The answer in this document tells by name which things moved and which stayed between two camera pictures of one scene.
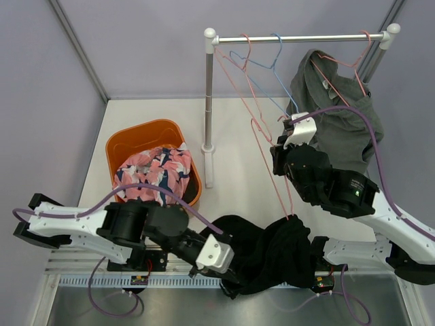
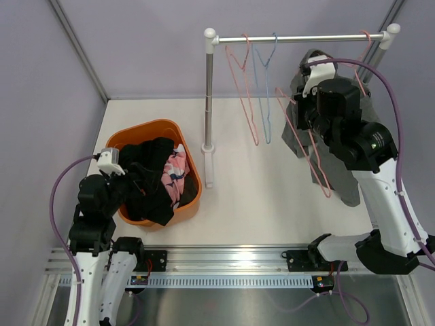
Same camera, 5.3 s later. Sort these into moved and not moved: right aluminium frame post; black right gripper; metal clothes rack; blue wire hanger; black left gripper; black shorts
Moved: black shorts; black left gripper; blue wire hanger; black right gripper
Not moved: metal clothes rack; right aluminium frame post
